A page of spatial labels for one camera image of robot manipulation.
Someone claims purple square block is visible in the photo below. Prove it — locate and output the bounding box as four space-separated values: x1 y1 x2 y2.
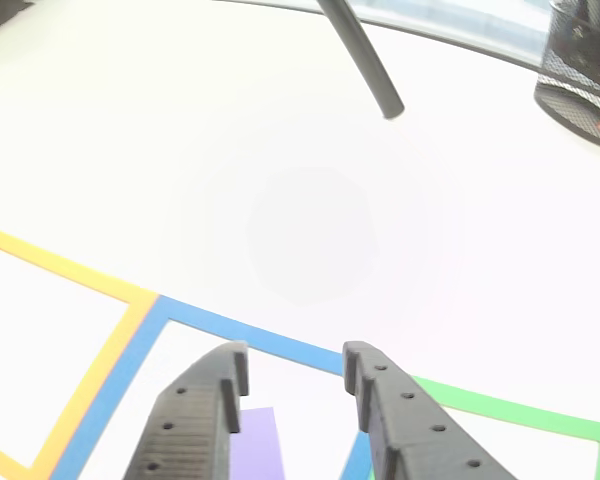
228 407 287 480

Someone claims dark grey bar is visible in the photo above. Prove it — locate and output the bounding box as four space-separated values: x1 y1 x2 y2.
317 0 406 120

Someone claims black mesh pen holder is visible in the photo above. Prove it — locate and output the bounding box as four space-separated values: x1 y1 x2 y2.
533 0 600 150

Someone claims pale blue plastic strip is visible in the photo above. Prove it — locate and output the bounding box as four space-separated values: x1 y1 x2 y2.
349 0 551 65

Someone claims dark curved object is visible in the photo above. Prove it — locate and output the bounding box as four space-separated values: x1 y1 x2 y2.
0 0 36 40

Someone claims blue square frame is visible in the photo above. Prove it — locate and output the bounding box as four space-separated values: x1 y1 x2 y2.
49 294 374 480

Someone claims green square frame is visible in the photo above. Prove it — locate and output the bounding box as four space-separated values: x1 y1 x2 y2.
365 375 600 480

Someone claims orange square frame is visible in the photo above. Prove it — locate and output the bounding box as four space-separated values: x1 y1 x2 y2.
0 230 160 480

